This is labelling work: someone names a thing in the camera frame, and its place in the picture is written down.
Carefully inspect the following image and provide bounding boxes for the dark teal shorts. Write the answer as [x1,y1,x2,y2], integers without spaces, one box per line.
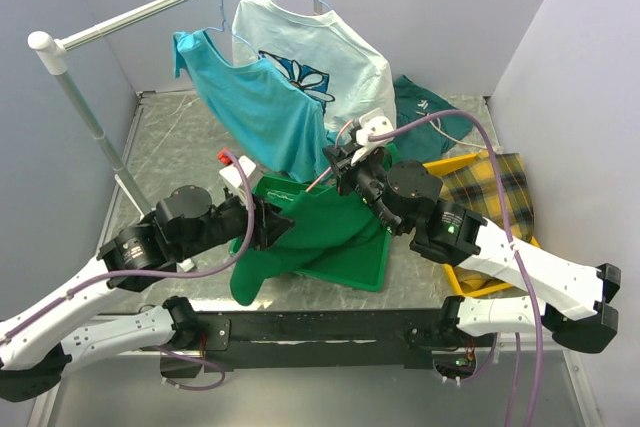
[392,74,476,160]

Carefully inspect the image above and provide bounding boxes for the green plastic tray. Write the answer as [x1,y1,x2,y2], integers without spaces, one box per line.
[228,172,394,293]

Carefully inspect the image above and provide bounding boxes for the pink wire hanger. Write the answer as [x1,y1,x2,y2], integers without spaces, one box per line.
[305,119,355,193]

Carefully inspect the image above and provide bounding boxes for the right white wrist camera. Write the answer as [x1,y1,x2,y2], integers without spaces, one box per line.
[351,108,394,166]

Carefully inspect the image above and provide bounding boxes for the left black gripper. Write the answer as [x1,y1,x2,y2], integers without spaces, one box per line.
[176,185,296,260]

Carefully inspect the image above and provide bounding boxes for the metal clothes rack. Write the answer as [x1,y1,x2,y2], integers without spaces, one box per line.
[26,0,326,272]

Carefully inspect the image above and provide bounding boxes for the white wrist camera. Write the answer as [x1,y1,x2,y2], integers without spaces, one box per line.
[218,149,260,206]
[351,108,394,166]

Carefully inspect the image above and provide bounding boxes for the yellow plaid cloth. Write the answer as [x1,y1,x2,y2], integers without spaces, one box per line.
[441,152,534,242]

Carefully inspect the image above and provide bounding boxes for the blue wire hanger left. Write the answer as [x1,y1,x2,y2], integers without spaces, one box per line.
[207,0,260,59]

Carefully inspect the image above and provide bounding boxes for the turquoise t shirt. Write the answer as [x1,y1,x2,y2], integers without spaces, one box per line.
[172,30,329,183]

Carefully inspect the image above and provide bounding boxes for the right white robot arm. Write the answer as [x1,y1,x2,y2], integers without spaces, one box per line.
[323,143,621,354]

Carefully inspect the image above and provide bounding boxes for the yellow plastic tray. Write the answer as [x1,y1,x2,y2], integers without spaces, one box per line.
[425,151,537,297]

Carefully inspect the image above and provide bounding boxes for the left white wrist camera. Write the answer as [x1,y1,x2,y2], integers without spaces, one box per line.
[218,149,260,206]

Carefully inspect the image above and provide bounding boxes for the white flower print t shirt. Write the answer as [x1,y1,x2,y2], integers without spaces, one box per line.
[232,0,396,132]

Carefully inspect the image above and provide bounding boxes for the green t shirt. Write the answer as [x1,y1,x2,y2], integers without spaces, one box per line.
[228,142,401,307]

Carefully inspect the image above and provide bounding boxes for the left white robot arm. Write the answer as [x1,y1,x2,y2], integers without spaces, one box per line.
[1,185,295,402]

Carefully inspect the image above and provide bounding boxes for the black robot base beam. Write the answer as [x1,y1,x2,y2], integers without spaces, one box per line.
[138,296,501,380]

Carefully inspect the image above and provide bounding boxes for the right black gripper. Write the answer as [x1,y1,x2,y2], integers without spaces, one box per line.
[323,142,405,236]

